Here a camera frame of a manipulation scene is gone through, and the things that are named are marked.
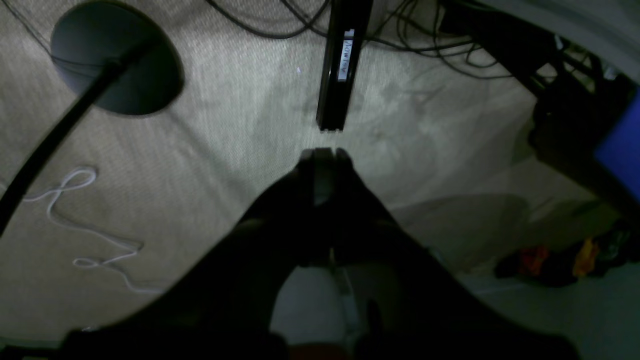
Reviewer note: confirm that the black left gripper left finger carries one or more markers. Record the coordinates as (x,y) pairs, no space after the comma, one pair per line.
(222,308)

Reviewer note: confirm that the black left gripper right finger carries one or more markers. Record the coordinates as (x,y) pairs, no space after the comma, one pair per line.
(441,320)

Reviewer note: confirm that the pile of coloured clothes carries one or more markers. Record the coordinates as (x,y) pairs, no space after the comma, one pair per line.
(591,257)

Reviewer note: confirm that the blue panel right edge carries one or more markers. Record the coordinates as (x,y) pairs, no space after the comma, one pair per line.
(619,151)

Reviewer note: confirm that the round grey stand base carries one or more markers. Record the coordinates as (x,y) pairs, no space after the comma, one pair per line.
(98,33)

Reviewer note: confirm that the black power strip bar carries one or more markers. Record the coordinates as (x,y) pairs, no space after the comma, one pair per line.
(347,30)

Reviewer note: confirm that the black equipment frame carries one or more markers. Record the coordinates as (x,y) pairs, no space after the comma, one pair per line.
(580,59)

